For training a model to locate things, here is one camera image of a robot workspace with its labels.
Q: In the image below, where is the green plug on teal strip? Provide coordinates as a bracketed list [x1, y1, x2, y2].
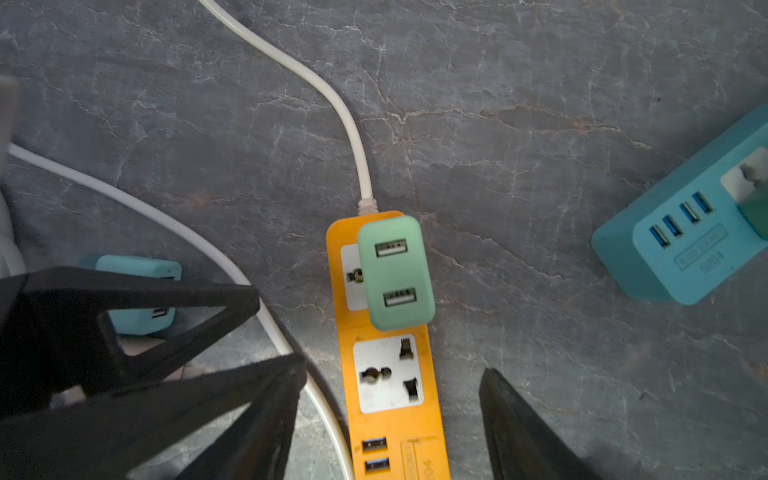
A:
[738, 182, 768, 240]

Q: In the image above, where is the teal power strip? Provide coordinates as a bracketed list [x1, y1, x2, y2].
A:
[591, 105, 767, 305]

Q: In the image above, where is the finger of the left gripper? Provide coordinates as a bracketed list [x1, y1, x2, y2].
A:
[1, 267, 260, 418]

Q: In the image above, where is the white cable of purple strip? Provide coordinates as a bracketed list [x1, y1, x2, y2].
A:
[0, 141, 358, 480]

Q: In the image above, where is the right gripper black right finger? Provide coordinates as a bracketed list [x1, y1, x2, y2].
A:
[479, 368, 599, 479]

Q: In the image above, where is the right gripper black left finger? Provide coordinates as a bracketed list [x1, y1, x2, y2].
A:
[1, 354, 307, 479]

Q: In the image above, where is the green plug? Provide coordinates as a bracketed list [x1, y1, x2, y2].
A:
[738, 182, 768, 240]
[357, 216, 436, 332]

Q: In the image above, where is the orange power strip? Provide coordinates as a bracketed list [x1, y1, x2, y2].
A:
[326, 211, 451, 479]

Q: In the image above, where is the white cable of orange strip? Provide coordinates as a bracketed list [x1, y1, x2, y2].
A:
[196, 0, 380, 217]

